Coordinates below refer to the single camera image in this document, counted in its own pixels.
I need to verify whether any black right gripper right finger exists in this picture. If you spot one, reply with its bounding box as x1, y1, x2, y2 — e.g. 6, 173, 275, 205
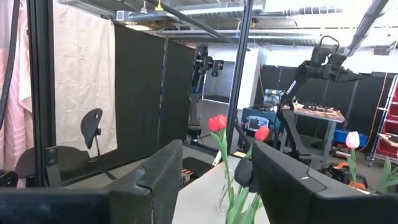
251, 140, 398, 224

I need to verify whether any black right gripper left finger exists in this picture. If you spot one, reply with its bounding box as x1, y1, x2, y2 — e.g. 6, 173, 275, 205
0, 139, 183, 224

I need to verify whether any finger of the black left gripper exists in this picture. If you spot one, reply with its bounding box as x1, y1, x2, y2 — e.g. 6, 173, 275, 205
334, 67, 364, 83

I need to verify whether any green stemmed artificial tulip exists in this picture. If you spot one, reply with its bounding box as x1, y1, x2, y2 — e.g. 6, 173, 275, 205
225, 158, 265, 224

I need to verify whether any pink artificial tulip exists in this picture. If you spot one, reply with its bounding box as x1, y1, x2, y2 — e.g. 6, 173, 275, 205
345, 131, 361, 190

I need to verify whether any red artificial tulip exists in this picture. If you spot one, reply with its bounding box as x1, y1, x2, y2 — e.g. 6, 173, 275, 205
208, 116, 234, 215
217, 114, 228, 131
245, 125, 271, 159

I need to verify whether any tall clear glass carafe vase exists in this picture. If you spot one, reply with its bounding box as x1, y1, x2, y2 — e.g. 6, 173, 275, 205
216, 169, 240, 216

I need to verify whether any wooden workbench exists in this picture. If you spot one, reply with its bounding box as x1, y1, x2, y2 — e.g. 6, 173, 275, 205
290, 102, 346, 158

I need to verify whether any orange shop vacuum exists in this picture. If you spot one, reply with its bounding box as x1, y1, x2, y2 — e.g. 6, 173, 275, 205
322, 161, 369, 191

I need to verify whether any blue plastic bin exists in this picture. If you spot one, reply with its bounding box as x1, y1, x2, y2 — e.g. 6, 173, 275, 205
333, 127, 370, 149

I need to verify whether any rack with red bins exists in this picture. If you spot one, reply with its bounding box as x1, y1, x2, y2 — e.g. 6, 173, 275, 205
366, 73, 398, 167

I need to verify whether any black orange striped floor mat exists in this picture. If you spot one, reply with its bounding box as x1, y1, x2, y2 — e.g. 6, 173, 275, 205
180, 156, 216, 185

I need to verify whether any blue equipment cabinet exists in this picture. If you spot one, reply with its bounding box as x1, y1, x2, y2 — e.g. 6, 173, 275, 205
241, 106, 280, 150

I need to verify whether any black office chair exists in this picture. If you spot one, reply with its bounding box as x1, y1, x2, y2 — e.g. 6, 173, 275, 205
0, 108, 118, 188

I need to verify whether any black partition panel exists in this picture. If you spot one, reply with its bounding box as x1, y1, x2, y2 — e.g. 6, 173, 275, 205
114, 23, 166, 159
157, 40, 197, 147

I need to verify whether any beige hanging cloth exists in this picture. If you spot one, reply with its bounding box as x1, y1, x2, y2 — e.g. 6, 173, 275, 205
51, 1, 118, 158

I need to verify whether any pink curtain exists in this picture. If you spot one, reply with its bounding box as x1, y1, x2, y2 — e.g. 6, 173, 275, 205
0, 0, 34, 189

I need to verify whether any long black partition wall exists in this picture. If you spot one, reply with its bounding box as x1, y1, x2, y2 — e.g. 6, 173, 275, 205
254, 63, 393, 139

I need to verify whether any silver ceiling duct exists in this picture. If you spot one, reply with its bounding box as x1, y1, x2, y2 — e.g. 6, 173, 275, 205
174, 1, 345, 20

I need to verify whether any black hanging hose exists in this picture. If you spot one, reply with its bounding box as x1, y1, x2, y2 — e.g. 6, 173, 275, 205
0, 0, 21, 130

